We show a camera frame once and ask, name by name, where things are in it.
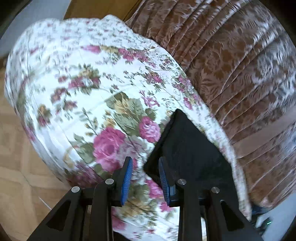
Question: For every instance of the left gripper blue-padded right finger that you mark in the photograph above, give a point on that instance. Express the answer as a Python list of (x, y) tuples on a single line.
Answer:
[(168, 183)]

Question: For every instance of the floral white bedspread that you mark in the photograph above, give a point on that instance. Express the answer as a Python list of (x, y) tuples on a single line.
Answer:
[(90, 92)]

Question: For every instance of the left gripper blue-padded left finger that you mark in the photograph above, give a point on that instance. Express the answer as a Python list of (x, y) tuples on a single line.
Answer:
[(122, 178)]

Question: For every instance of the brown floral curtain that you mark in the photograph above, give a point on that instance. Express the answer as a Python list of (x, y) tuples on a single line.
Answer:
[(241, 61)]

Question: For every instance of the black pants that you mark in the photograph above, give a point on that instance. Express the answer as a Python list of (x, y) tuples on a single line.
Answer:
[(192, 156)]

